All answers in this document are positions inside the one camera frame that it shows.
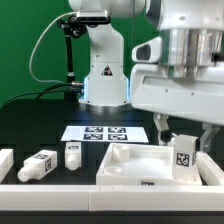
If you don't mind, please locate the white left fence block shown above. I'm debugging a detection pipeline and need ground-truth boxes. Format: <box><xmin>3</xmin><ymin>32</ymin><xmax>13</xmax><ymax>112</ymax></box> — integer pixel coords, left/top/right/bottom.
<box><xmin>0</xmin><ymin>149</ymin><xmax>14</xmax><ymax>183</ymax></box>

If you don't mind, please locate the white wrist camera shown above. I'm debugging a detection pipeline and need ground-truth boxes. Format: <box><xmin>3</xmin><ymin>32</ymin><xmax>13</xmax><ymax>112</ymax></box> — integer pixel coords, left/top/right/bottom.
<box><xmin>132</xmin><ymin>37</ymin><xmax>162</xmax><ymax>63</ymax></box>

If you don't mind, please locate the white fence block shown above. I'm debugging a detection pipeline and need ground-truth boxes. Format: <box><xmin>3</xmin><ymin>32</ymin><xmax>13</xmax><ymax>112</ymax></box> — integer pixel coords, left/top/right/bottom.
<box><xmin>0</xmin><ymin>149</ymin><xmax>14</xmax><ymax>183</ymax></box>
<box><xmin>197</xmin><ymin>152</ymin><xmax>224</xmax><ymax>186</ymax></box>

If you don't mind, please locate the grey camera cable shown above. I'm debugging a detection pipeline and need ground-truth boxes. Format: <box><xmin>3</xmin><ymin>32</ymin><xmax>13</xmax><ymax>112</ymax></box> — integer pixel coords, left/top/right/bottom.
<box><xmin>29</xmin><ymin>11</ymin><xmax>78</xmax><ymax>84</ymax></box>

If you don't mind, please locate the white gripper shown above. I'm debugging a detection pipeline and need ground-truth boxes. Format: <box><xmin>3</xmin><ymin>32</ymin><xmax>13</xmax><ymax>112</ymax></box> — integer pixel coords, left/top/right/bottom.
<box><xmin>130</xmin><ymin>63</ymin><xmax>224</xmax><ymax>153</ymax></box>

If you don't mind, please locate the black camera stand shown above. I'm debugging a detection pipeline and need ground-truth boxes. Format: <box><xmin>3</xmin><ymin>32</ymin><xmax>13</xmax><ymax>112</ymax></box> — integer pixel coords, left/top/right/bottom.
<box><xmin>57</xmin><ymin>18</ymin><xmax>87</xmax><ymax>101</ymax></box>

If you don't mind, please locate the white front fence wall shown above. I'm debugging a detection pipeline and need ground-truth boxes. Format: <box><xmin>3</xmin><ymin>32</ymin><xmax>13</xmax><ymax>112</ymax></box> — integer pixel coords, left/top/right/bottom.
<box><xmin>0</xmin><ymin>185</ymin><xmax>224</xmax><ymax>211</ymax></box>

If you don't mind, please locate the marker sheet with tags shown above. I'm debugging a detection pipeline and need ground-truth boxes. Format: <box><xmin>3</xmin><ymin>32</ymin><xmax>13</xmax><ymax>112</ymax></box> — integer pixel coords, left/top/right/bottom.
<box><xmin>61</xmin><ymin>126</ymin><xmax>148</xmax><ymax>143</ymax></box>

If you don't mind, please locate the black cable on table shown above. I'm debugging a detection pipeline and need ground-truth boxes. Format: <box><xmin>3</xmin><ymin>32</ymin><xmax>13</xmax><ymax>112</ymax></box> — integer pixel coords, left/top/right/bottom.
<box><xmin>1</xmin><ymin>82</ymin><xmax>83</xmax><ymax>108</ymax></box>

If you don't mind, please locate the white square tabletop tray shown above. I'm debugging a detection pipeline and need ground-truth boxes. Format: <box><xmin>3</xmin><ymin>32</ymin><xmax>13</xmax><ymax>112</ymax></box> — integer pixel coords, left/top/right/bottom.
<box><xmin>96</xmin><ymin>143</ymin><xmax>202</xmax><ymax>186</ymax></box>

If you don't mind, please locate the white right fence block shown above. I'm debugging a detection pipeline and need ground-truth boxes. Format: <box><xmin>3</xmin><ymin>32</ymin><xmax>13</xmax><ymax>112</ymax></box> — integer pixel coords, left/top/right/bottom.
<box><xmin>197</xmin><ymin>152</ymin><xmax>224</xmax><ymax>186</ymax></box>

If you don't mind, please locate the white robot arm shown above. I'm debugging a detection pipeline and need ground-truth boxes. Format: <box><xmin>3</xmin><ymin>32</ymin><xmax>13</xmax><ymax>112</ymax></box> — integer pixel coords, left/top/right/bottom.
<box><xmin>68</xmin><ymin>0</ymin><xmax>224</xmax><ymax>151</ymax></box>

